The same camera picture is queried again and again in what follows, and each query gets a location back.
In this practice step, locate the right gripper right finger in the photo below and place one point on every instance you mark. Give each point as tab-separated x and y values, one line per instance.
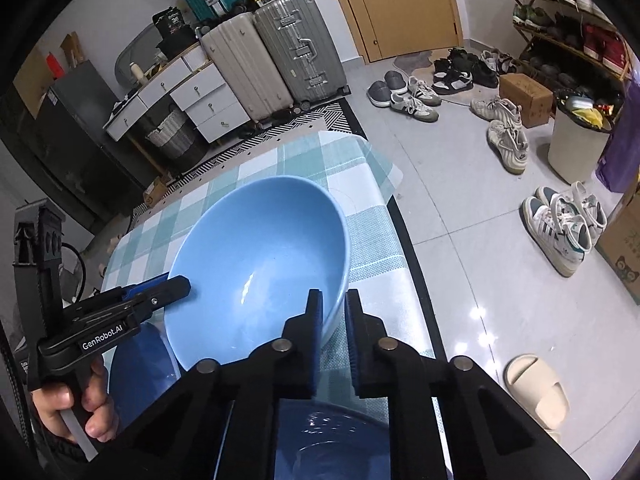
379	363

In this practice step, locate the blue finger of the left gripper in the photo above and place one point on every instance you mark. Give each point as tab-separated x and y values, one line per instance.
132	290

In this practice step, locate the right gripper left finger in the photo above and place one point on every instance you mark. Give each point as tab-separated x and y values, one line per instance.
286	367

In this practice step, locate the light blue bowl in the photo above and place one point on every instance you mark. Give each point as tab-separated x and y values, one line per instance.
251	260

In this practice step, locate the person's left hand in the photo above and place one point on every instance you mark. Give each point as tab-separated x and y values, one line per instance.
51	400

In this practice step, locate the checkered teal tablecloth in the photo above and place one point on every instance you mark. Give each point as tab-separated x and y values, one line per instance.
201	428

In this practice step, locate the black refrigerator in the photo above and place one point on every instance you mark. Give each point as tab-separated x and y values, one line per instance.
68	154

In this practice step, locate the beige slipper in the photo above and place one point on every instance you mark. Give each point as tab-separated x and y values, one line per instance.
537	388

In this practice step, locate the woven laundry basket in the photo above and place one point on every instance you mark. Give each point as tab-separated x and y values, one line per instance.
177	139

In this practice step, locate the white drawer desk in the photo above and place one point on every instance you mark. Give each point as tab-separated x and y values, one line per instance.
190	82

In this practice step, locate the white green sneakers pair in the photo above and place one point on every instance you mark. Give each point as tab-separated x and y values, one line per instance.
564	225

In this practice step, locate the oval mirror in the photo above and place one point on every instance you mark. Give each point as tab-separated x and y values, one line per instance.
143	51

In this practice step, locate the green printed cardboard box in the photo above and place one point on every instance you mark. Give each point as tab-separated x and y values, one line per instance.
619	244

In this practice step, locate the beige suitcase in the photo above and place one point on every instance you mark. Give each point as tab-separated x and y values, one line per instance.
243	60

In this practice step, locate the small brown cardboard box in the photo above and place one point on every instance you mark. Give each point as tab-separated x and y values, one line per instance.
536	101

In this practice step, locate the purple bag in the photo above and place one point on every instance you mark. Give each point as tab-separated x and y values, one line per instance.
619	164

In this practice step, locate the silver suitcase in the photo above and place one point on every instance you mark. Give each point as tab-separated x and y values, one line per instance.
301	46

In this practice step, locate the white trash bin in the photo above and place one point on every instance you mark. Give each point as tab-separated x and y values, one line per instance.
579	137

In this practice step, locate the wooden door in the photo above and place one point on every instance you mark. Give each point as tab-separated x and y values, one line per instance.
389	28

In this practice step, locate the shoe rack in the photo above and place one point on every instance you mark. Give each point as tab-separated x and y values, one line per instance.
571	44

